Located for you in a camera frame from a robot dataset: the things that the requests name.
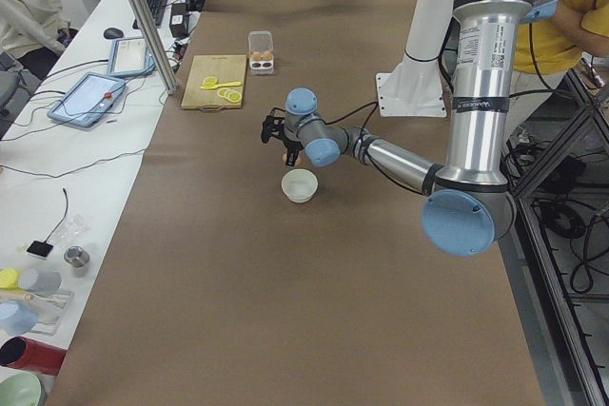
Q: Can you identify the blue teach pendant far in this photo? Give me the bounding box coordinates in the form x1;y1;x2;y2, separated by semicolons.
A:
107;37;155;78

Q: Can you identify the aluminium frame post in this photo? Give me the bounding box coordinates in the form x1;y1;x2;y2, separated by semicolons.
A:
128;0;178;95

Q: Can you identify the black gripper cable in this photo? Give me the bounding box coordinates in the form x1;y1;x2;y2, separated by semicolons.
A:
321;100;382;134

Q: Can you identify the person in white sweater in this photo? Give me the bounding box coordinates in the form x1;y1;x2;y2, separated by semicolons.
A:
1;0;78;81

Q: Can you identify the clear plastic egg box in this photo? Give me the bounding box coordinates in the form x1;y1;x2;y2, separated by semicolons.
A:
248;30;274;76

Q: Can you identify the black power adapter box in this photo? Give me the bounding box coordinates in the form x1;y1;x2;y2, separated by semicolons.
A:
169;3;189;39

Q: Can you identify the grey cup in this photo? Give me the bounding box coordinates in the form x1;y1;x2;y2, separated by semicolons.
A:
18;269;62;297

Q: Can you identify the black keyboard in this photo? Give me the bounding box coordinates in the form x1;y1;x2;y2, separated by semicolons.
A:
131;0;171;29

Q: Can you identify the person in yellow shirt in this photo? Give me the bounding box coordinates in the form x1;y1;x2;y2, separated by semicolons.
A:
501;0;609;141

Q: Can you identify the small metal cylinder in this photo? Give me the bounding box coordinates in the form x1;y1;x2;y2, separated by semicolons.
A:
64;245;90;278

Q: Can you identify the green bowl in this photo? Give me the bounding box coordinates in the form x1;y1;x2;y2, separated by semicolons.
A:
0;373;47;406

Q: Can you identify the white bowl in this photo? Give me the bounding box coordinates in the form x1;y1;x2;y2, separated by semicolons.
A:
281;169;318;203

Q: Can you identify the black computer mouse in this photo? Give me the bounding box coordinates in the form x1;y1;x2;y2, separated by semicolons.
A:
103;28;124;40

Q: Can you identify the blue teach pendant near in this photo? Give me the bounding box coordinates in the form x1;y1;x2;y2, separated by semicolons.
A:
48;72;127;128

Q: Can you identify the red cylinder cup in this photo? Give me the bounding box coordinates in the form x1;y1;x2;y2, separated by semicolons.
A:
1;337;67;376

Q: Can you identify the wooden cutting board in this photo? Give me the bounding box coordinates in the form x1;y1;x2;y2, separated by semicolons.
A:
181;54;246;111

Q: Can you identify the light blue cup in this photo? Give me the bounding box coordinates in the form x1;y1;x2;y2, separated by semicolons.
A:
0;300;39;337

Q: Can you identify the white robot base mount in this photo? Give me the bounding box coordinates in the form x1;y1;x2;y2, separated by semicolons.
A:
376;0;454;117

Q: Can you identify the yellow plastic knife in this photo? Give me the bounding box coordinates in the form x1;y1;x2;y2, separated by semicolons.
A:
199;81;242;90

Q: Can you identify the blue teach pendant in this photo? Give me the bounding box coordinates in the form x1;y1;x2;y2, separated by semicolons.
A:
48;72;127;128
107;37;155;78

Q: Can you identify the lemon slice toy front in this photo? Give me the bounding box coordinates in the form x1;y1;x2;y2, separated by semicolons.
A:
201;76;219;88

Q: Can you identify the small black square device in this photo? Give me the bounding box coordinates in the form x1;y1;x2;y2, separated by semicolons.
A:
26;241;53;259

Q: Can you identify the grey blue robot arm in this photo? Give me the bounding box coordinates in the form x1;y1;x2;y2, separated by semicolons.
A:
261;0;558;257

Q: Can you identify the yellow cup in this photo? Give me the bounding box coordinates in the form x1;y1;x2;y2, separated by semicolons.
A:
0;268;21;290

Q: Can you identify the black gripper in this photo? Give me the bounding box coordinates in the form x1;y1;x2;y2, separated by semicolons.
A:
261;108;304;166

